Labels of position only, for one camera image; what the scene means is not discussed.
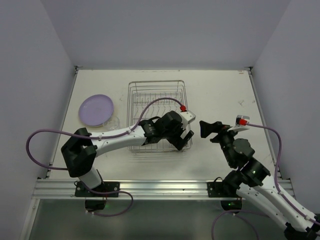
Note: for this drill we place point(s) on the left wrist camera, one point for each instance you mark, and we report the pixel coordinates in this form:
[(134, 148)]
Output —
[(187, 117)]

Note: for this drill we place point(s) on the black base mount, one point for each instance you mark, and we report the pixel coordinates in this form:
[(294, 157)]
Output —
[(217, 189), (102, 192)]

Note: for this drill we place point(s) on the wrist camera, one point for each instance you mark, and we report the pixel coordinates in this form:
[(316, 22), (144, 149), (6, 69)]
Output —
[(187, 117), (241, 124)]

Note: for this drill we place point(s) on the aluminium front rail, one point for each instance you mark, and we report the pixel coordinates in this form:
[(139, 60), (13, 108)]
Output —
[(65, 189)]

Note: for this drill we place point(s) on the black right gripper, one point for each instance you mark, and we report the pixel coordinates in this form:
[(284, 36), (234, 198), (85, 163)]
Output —
[(220, 131)]

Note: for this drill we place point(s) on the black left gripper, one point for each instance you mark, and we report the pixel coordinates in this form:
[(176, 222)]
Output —
[(178, 139)]

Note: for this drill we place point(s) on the metal wire dish rack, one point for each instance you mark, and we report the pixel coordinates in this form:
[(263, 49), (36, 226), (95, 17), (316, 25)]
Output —
[(155, 105)]

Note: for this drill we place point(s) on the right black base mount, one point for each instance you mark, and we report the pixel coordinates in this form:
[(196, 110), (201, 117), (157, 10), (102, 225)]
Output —
[(217, 189)]

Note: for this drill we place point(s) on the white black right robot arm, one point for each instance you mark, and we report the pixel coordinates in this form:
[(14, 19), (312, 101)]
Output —
[(251, 180)]

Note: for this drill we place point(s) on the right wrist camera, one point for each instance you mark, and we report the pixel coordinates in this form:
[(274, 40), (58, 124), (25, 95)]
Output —
[(241, 124)]

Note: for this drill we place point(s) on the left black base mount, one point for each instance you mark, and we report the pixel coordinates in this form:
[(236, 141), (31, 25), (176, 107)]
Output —
[(102, 192)]

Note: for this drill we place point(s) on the purple plate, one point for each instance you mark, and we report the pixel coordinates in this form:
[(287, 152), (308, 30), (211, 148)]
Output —
[(98, 107)]

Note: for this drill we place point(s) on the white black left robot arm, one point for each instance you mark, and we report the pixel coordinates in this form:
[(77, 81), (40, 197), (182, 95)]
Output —
[(83, 147)]

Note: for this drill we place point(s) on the large clear glass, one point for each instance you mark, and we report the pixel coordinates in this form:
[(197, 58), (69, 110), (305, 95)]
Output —
[(112, 124)]

